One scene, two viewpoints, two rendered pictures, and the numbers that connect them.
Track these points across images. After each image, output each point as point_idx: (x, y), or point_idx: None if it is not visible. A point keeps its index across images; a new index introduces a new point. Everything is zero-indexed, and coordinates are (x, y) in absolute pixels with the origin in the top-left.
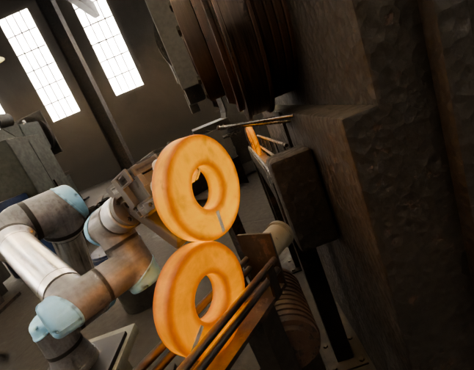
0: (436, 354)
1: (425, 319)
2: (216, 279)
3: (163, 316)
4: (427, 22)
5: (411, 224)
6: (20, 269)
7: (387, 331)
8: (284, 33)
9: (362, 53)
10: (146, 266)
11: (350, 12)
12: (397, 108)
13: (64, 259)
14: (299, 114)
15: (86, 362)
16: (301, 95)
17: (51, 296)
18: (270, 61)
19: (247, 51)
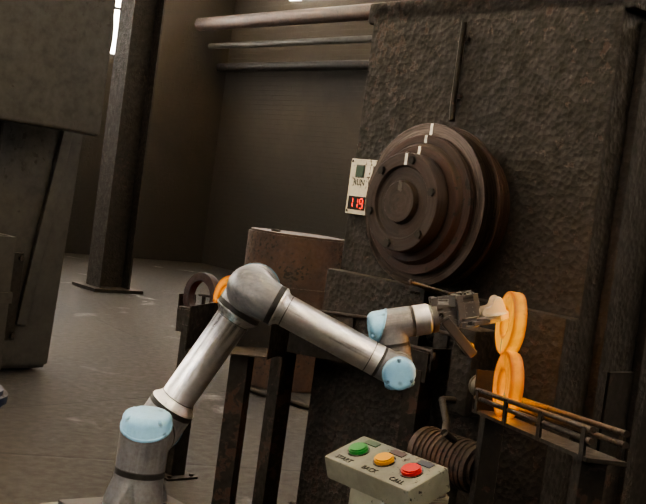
0: (551, 497)
1: (555, 466)
2: (505, 380)
3: (521, 376)
4: (605, 290)
5: (569, 394)
6: (338, 330)
7: (515, 490)
8: (497, 239)
9: (581, 290)
10: None
11: (583, 269)
12: (584, 324)
13: (223, 348)
14: None
15: (167, 501)
16: (468, 286)
17: (404, 357)
18: None
19: (482, 240)
